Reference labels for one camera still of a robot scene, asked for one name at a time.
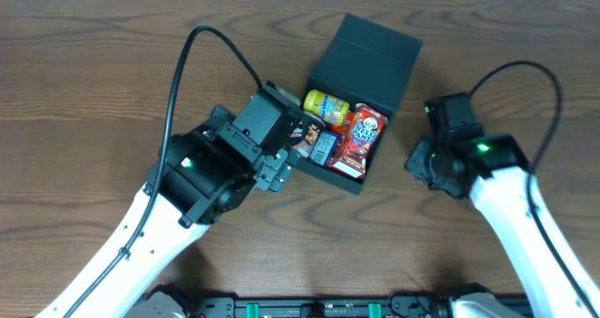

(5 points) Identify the yellow snack cup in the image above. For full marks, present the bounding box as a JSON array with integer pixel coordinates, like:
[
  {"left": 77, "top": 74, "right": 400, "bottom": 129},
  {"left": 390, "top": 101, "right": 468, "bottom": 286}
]
[{"left": 303, "top": 89, "right": 350, "bottom": 126}]

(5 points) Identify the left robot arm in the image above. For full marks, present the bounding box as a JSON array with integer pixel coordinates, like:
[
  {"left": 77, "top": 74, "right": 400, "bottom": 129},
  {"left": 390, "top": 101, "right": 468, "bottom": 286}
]
[{"left": 40, "top": 83, "right": 304, "bottom": 317}]

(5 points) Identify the red Hello Panda box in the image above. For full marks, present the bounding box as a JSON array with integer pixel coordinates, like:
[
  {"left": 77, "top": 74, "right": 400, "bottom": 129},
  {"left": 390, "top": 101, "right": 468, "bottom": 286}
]
[{"left": 327, "top": 103, "right": 388, "bottom": 180}]

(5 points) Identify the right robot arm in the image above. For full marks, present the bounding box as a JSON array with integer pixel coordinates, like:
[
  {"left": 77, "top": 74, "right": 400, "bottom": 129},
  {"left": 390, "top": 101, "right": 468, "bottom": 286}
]
[{"left": 405, "top": 93, "right": 599, "bottom": 317}]

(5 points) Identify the small blue carton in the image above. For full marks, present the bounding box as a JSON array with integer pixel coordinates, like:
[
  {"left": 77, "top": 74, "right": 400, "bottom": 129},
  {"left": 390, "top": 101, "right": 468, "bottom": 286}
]
[{"left": 308, "top": 130, "right": 340, "bottom": 167}]

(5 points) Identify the red snack bag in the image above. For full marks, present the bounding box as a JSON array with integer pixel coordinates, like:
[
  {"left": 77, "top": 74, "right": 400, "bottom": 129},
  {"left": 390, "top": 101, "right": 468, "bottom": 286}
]
[{"left": 331, "top": 112, "right": 354, "bottom": 136}]

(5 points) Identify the black mounting rail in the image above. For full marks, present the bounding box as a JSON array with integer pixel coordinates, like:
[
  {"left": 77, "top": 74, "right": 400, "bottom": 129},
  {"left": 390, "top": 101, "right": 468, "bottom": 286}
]
[{"left": 140, "top": 284, "right": 535, "bottom": 318}]

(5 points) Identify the dark green box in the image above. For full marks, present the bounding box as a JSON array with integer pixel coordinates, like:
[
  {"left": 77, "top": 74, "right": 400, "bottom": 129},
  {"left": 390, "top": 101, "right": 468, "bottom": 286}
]
[{"left": 299, "top": 13, "right": 422, "bottom": 195}]

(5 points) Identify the red Pringles can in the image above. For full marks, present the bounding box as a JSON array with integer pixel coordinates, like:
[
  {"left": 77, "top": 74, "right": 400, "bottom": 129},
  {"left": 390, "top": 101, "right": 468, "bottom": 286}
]
[{"left": 290, "top": 112, "right": 326, "bottom": 159}]

